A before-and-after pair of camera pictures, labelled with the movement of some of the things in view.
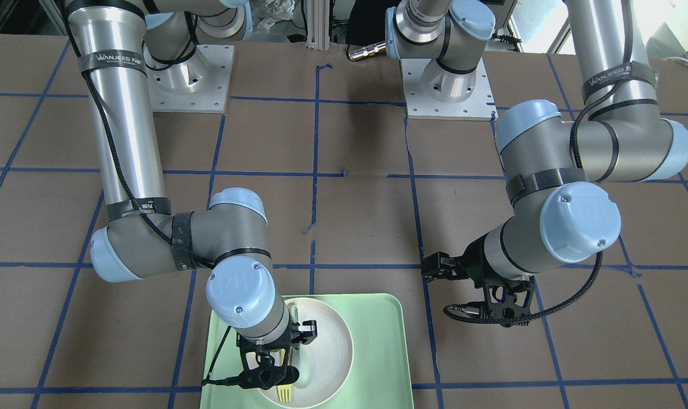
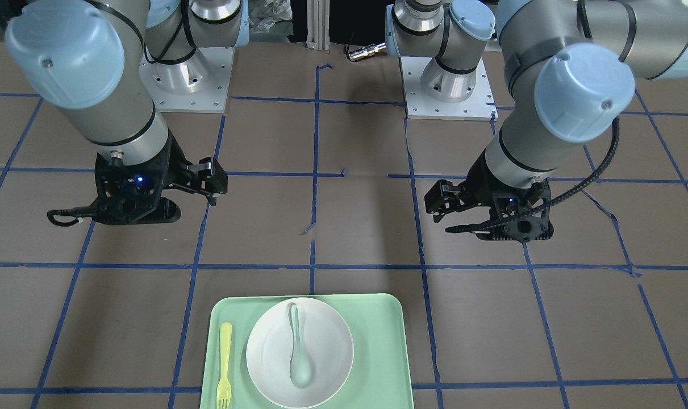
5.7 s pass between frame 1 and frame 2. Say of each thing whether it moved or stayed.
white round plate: stayed
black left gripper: moved
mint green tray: stayed
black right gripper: moved
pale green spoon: stayed
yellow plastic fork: moved
